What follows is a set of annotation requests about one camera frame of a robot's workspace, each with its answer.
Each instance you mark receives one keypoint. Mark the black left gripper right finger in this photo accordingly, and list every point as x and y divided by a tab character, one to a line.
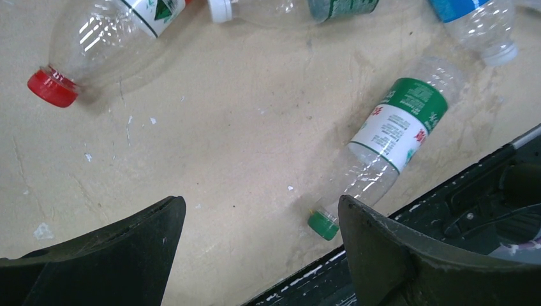
392	264

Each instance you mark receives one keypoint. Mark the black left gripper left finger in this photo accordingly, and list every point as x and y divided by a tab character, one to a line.
127	262

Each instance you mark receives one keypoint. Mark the green white label bottle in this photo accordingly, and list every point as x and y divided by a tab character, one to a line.
370	163

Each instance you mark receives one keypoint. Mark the red white label bottle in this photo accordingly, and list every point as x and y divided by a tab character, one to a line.
97	42

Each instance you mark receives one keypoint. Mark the dark green label bottle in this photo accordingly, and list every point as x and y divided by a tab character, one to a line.
287	13

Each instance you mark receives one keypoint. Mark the blue label clear bottle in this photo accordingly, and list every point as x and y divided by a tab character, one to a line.
483	27

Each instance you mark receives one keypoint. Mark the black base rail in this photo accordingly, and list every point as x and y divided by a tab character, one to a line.
491	208

